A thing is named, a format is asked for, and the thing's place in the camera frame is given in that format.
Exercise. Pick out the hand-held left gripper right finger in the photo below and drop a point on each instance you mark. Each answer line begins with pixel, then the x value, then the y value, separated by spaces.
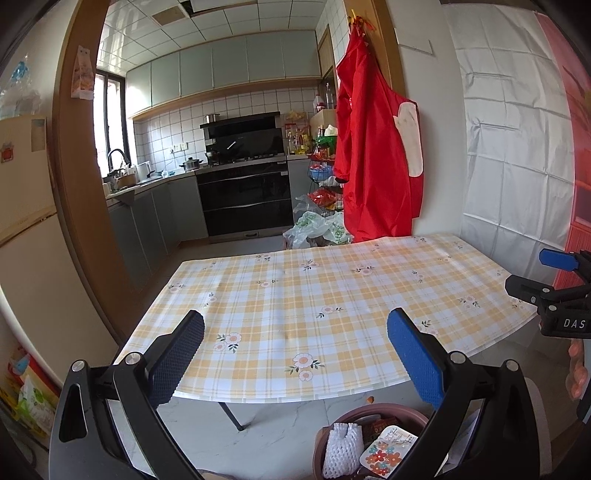
pixel 415 355

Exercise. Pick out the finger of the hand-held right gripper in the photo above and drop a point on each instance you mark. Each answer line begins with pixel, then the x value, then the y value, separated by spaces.
pixel 524 288
pixel 554 258

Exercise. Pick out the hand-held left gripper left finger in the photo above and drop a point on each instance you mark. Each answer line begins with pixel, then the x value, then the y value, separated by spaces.
pixel 178 355

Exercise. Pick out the floral print food tray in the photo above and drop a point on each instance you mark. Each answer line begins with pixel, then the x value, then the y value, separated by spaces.
pixel 388 454

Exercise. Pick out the white foam net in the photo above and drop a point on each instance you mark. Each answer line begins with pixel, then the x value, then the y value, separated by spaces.
pixel 341 450

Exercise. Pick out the pink plastic bin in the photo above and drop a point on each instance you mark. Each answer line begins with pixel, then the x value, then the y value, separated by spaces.
pixel 323 434

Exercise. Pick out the person's right hand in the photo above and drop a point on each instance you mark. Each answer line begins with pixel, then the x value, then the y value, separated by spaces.
pixel 579 374

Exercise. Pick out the black metal table leg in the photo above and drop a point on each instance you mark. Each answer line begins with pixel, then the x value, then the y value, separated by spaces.
pixel 231 415

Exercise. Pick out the red door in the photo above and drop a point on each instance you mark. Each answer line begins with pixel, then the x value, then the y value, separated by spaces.
pixel 577 138

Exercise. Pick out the yellow plaid floral tablecloth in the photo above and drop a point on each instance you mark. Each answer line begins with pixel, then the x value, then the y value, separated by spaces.
pixel 300 314

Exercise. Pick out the grey lower kitchen cabinets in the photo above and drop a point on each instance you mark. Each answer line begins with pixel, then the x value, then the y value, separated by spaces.
pixel 157 217

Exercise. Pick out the grey kitchen cabinets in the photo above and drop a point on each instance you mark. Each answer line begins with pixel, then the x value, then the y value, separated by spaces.
pixel 221 64
pixel 157 217

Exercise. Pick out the pile of colourful packets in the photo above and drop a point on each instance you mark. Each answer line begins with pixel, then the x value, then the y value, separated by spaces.
pixel 32 397

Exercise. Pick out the pile of plastic bags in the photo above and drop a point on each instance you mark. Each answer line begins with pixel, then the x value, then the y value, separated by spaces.
pixel 309 228

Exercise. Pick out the black built-in stove oven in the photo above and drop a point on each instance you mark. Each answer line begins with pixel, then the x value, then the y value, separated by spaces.
pixel 244 198

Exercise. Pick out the beige refrigerator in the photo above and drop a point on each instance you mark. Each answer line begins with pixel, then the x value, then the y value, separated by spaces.
pixel 32 258

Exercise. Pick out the white kettle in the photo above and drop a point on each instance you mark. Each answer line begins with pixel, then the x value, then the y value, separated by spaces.
pixel 145 170

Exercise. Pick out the steel cooking pot with lid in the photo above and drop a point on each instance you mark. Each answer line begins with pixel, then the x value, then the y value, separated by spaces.
pixel 190 165

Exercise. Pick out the red apron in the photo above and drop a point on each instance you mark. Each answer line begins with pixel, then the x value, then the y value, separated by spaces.
pixel 374 157

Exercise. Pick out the black kitchen faucet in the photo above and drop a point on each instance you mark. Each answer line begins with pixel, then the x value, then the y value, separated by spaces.
pixel 115 154

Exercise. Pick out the black range hood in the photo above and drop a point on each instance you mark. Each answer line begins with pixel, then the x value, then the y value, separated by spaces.
pixel 244 136

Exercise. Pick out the small steel pot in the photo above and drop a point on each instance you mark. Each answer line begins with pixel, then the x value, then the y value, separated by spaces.
pixel 212 118

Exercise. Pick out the kitchen window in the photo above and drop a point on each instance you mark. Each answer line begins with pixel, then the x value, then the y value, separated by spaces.
pixel 111 120

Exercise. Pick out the row of seasoning bottles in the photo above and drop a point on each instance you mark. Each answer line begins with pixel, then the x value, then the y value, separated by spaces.
pixel 298 141

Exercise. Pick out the cardboard box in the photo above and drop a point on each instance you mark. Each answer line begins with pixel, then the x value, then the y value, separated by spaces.
pixel 322 122

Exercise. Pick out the white paper sheet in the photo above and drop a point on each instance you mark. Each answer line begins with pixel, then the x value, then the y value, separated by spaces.
pixel 415 40

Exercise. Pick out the paper note on refrigerator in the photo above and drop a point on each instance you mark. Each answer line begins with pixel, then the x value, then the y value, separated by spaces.
pixel 38 134

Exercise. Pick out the red fridge magnet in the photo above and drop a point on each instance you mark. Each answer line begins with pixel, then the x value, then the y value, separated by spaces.
pixel 6 152

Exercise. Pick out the cooking oil bottle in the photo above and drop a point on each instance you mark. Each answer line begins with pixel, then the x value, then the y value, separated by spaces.
pixel 320 105

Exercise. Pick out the grey upper kitchen cabinets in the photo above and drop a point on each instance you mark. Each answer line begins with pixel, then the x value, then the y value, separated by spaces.
pixel 221 64

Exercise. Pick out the hanging paper packet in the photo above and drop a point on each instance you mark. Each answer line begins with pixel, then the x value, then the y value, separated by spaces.
pixel 82 74

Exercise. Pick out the red yellow hanging ornament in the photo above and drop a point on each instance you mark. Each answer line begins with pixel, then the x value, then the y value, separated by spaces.
pixel 361 24

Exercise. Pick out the clear plastic bag bundle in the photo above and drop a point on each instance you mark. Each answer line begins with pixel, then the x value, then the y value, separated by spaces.
pixel 18 87

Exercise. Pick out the white plastic wall sheet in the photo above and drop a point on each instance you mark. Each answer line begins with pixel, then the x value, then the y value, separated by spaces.
pixel 512 138

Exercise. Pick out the wooden door frame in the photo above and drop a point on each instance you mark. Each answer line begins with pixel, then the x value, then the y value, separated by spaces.
pixel 76 194

